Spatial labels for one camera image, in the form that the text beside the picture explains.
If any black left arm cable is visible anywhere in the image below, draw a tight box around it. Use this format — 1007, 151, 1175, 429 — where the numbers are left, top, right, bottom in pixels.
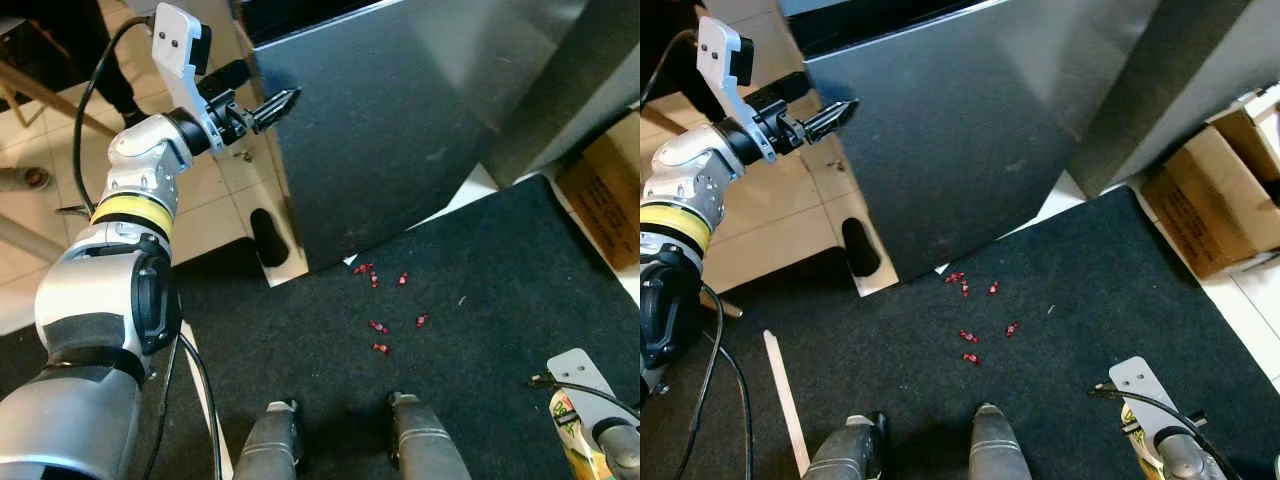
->
640, 28, 753, 480
72, 15, 223, 480

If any grey fridge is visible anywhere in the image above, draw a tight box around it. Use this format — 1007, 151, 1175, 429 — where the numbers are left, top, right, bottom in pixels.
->
780, 0, 1280, 286
235, 0, 641, 291

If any grey robot leg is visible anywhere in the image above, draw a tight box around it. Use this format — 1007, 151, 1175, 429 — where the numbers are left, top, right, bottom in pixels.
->
968, 402, 1036, 480
388, 392, 471, 480
233, 398, 306, 480
805, 412, 889, 480

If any grey robot left leg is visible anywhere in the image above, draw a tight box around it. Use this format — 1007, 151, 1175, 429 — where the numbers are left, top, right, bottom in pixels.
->
805, 412, 889, 480
233, 398, 306, 480

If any grey robot right leg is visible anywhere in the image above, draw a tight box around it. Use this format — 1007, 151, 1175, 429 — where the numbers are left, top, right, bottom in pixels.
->
388, 392, 471, 480
968, 402, 1036, 480

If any dark floor mat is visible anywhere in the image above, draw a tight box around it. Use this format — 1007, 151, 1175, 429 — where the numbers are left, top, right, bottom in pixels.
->
690, 185, 1280, 480
150, 175, 641, 480

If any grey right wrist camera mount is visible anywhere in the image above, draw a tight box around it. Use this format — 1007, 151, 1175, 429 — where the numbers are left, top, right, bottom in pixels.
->
1108, 356, 1179, 446
547, 348, 613, 433

